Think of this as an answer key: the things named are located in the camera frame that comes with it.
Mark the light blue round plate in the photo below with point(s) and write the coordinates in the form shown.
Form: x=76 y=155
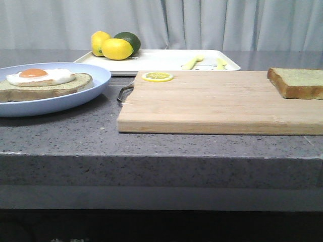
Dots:
x=101 y=78

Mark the bread slice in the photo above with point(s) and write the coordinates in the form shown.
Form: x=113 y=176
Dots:
x=297 y=83
x=11 y=92

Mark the fried egg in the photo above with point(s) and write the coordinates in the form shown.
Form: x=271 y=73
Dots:
x=35 y=77

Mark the white rectangular tray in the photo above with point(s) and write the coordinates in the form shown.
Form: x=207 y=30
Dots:
x=159 y=60

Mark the lemon slice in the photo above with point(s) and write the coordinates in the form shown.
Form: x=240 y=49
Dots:
x=157 y=76

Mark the yellow plastic fork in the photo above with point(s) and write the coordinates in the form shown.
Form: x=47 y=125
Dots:
x=191 y=63

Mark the wooden cutting board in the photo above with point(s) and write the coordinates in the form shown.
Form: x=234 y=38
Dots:
x=217 y=102

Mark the yellow plastic knife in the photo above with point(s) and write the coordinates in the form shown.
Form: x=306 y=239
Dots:
x=221 y=64

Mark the front yellow lemon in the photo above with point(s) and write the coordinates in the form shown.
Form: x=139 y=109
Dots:
x=116 y=49

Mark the yellow lemon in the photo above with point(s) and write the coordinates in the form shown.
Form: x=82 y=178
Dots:
x=116 y=49
x=97 y=40

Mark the green lime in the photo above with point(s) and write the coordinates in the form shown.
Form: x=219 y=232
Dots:
x=132 y=39

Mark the rear yellow lemon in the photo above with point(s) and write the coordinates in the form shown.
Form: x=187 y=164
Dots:
x=97 y=40

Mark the white curtain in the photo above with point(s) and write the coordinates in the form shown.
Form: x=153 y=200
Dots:
x=220 y=25

